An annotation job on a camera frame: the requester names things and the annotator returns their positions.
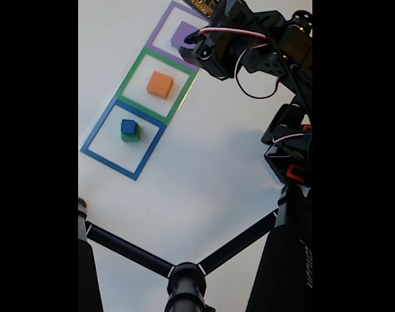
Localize blue square frame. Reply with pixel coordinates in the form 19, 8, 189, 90
79, 98, 168, 182

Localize purple square frame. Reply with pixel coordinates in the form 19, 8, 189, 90
144, 0, 214, 73

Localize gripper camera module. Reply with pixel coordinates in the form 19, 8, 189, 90
182, 0, 224, 20

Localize green cube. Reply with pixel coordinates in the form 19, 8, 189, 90
120, 125, 141, 143

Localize purple block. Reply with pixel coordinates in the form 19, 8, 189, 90
170, 21, 201, 51

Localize black cable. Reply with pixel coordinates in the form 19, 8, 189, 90
234, 48, 281, 100

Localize black camera tripod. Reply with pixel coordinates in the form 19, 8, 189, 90
78, 183, 313, 312

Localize red black table clamp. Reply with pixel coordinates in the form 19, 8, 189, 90
286, 164, 310, 183

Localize green square frame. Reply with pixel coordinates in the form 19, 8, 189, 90
114, 46, 198, 126

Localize orange block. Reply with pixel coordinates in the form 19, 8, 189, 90
146, 70, 174, 100

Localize small blue cube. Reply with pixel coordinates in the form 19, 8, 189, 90
120, 119, 137, 136

